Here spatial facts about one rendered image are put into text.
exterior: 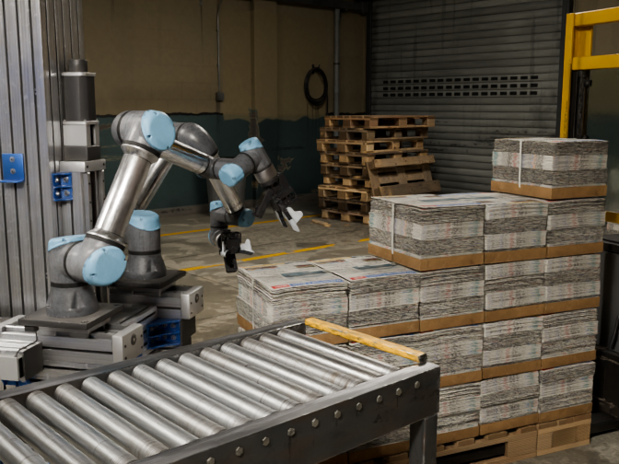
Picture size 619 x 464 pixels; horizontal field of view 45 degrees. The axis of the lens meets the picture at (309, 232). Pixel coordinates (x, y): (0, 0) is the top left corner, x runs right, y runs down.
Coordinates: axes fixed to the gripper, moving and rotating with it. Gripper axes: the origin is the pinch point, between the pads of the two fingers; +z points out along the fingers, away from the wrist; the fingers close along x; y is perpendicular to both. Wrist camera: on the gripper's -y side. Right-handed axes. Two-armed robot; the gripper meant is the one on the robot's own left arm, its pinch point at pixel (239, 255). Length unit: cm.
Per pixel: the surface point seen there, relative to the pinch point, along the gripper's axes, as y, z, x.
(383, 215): 15, 17, 54
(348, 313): -15, 42, 27
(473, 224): 14, 40, 79
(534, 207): 18, 40, 107
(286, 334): -6, 84, -11
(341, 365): -6, 113, -7
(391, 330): -23, 43, 44
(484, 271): -5, 41, 84
